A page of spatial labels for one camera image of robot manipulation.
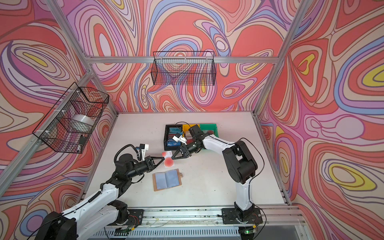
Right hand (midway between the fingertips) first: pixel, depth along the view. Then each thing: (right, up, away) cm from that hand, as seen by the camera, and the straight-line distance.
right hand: (175, 160), depth 80 cm
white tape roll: (-44, +20, -9) cm, 50 cm away
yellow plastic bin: (+4, +18, +24) cm, 30 cm away
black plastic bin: (-6, +13, +25) cm, 29 cm away
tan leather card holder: (-4, -12, +6) cm, 14 cm away
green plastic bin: (+22, +17, +27) cm, 39 cm away
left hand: (-5, +1, -3) cm, 6 cm away
